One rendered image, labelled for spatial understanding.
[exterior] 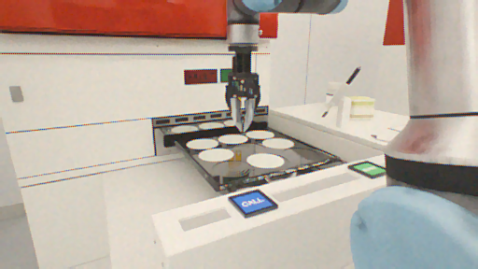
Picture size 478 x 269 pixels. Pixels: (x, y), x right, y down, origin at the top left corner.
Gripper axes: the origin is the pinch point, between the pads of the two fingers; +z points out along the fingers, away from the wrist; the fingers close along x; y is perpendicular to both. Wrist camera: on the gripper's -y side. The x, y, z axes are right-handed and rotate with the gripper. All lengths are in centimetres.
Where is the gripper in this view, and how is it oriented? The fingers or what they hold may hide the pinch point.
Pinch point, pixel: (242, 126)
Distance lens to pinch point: 71.7
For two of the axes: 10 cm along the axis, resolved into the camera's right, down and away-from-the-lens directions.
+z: 0.0, 9.6, 2.8
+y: 0.1, 2.8, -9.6
